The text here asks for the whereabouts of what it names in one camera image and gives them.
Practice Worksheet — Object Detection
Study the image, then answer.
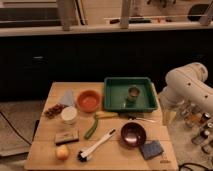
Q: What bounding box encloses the red orange bowl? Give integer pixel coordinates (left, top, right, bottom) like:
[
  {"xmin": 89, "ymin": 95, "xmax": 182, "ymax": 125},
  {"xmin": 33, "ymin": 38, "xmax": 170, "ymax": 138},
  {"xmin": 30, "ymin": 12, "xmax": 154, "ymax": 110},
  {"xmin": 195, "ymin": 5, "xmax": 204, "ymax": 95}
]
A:
[{"xmin": 76, "ymin": 90, "xmax": 101, "ymax": 113}]

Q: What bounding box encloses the black cable on floor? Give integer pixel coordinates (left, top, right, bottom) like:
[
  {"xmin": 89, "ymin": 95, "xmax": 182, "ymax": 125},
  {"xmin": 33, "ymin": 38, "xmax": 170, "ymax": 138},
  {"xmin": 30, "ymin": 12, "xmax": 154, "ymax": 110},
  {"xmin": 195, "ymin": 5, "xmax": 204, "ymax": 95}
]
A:
[{"xmin": 0, "ymin": 110, "xmax": 33, "ymax": 147}]

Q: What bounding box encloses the dark purple bowl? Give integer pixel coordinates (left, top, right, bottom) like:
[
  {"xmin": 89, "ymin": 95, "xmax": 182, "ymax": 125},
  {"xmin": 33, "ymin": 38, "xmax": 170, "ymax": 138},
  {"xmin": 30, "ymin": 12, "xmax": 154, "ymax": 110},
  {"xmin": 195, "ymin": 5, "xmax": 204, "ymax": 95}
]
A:
[{"xmin": 120, "ymin": 122, "xmax": 147, "ymax": 148}]

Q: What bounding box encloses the white dish brush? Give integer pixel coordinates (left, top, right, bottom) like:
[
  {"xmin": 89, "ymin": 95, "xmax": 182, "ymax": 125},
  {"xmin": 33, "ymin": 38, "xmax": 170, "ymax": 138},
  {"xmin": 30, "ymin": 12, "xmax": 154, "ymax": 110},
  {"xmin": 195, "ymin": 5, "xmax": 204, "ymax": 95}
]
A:
[{"xmin": 77, "ymin": 129, "xmax": 116, "ymax": 162}]

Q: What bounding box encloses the blue sponge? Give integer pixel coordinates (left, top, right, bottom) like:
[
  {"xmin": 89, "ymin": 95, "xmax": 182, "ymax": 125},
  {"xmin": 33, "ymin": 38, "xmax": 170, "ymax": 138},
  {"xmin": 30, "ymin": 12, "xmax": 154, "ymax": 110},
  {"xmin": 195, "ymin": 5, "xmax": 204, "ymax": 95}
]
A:
[{"xmin": 139, "ymin": 140, "xmax": 164, "ymax": 160}]

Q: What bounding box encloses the white cup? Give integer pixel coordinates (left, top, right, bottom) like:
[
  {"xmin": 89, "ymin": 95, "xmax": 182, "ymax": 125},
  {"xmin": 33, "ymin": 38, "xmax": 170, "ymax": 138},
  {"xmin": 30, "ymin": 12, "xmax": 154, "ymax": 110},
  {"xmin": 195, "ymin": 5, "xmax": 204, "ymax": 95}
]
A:
[{"xmin": 61, "ymin": 106, "xmax": 77, "ymax": 124}]

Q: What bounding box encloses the brown rectangular block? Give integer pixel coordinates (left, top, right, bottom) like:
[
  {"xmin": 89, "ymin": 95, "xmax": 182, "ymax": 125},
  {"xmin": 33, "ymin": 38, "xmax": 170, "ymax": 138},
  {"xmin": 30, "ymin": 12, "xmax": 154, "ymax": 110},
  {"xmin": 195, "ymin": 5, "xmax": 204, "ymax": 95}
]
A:
[{"xmin": 54, "ymin": 130, "xmax": 79, "ymax": 145}]

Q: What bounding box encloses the green plastic tray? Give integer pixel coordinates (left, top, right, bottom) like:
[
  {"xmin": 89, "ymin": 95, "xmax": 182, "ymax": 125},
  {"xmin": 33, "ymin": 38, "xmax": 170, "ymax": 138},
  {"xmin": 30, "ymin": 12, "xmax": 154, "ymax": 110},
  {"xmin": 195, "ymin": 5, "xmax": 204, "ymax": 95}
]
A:
[{"xmin": 104, "ymin": 77, "xmax": 157, "ymax": 112}]

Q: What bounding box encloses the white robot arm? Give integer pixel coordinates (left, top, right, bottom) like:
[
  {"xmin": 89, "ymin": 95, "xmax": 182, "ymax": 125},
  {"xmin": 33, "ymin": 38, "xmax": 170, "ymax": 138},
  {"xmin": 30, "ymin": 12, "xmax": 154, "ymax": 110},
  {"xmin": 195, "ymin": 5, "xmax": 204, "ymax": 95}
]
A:
[{"xmin": 159, "ymin": 62, "xmax": 213, "ymax": 125}]

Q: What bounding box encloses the yellow corn cob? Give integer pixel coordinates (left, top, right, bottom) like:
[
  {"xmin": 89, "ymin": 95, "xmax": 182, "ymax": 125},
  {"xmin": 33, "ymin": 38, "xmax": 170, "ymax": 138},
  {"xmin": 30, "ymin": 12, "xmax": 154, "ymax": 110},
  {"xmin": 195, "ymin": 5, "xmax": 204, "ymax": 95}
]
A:
[{"xmin": 95, "ymin": 111, "xmax": 118, "ymax": 119}]

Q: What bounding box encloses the bunch of brown grapes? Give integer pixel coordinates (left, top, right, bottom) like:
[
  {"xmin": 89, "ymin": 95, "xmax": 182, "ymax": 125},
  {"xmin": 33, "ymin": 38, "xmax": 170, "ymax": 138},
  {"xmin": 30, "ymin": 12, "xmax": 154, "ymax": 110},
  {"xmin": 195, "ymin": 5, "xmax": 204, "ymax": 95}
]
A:
[{"xmin": 44, "ymin": 104, "xmax": 65, "ymax": 118}]

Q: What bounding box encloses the green bean pod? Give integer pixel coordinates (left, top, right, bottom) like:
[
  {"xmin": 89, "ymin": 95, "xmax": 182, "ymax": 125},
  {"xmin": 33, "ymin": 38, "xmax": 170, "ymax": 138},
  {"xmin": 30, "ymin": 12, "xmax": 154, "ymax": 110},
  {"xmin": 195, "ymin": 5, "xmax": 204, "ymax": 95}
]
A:
[{"xmin": 84, "ymin": 115, "xmax": 98, "ymax": 140}]

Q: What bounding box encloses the light blue cone cup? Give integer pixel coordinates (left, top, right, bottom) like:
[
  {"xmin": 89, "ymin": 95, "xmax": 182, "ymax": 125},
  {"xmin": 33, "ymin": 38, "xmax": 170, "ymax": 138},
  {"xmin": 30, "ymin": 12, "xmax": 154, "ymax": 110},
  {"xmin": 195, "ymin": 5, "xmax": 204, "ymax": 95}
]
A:
[{"xmin": 59, "ymin": 90, "xmax": 75, "ymax": 106}]

